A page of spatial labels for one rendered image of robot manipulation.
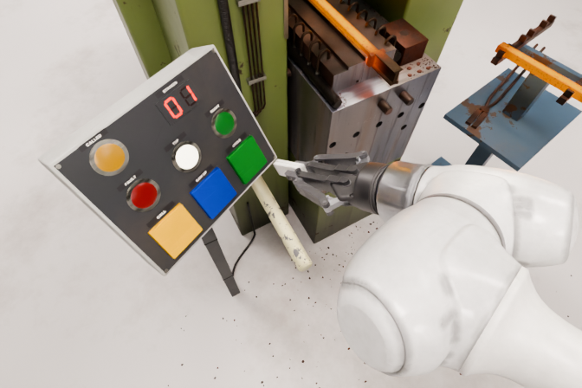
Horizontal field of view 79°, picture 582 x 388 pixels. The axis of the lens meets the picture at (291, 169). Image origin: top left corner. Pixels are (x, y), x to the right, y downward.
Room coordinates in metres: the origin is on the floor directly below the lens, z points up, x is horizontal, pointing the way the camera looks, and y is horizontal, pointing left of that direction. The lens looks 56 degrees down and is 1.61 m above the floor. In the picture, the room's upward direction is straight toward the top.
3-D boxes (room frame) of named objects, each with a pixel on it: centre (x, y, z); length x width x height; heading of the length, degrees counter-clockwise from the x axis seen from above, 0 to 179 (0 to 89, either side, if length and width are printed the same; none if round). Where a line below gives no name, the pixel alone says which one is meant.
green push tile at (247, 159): (0.43, 0.09, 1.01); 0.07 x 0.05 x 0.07; 143
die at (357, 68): (0.95, -0.10, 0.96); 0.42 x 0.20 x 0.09; 28
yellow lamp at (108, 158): (0.32, 0.28, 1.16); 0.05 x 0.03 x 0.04; 118
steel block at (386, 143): (0.99, -0.14, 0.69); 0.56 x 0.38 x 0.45; 28
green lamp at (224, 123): (0.46, 0.13, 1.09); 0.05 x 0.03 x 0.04; 118
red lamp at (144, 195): (0.30, 0.25, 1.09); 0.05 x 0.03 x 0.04; 118
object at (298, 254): (0.52, 0.06, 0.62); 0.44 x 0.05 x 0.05; 28
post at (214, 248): (0.43, 0.25, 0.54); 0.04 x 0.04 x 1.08; 28
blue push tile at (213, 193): (0.35, 0.15, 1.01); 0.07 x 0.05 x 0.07; 143
